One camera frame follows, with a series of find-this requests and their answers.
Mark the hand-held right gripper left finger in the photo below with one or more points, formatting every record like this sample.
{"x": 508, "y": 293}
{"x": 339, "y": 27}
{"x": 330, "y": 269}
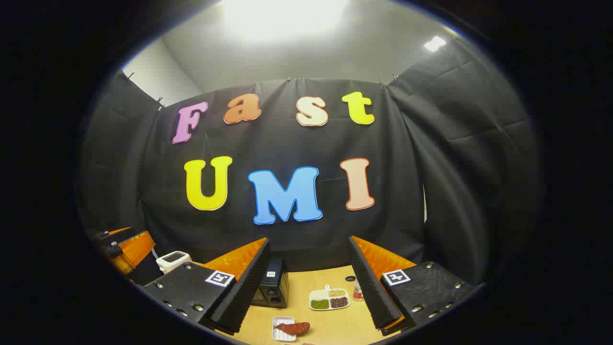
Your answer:
{"x": 242, "y": 292}

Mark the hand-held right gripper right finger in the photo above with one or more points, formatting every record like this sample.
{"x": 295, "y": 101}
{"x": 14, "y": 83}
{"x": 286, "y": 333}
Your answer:
{"x": 371, "y": 287}

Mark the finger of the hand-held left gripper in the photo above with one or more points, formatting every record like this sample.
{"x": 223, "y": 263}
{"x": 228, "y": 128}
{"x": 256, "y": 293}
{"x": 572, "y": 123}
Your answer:
{"x": 115, "y": 233}
{"x": 136, "y": 249}

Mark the black electric oven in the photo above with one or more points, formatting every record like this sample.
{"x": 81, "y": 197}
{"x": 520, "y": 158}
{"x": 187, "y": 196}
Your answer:
{"x": 275, "y": 285}

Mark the brown meat piece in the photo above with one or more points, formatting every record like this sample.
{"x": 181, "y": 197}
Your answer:
{"x": 293, "y": 327}

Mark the clear bottle with red label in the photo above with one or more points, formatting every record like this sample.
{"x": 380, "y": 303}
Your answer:
{"x": 357, "y": 290}

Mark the white toaster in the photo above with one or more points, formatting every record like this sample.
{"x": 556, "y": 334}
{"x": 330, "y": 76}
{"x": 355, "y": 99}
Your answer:
{"x": 173, "y": 260}

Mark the white divided bean dish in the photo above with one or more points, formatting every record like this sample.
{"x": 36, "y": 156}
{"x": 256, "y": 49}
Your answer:
{"x": 329, "y": 298}

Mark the white rectangular tray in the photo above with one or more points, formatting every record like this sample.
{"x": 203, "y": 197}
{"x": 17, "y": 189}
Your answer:
{"x": 280, "y": 335}

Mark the black backdrop cloth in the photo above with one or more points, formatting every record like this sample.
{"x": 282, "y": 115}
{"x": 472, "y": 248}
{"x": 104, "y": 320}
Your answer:
{"x": 287, "y": 143}

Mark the small ceiling light panel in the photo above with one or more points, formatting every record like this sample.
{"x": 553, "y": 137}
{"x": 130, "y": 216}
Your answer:
{"x": 435, "y": 43}

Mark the large ceiling light panel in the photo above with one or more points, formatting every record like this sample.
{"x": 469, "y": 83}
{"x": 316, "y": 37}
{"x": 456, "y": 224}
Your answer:
{"x": 282, "y": 14}

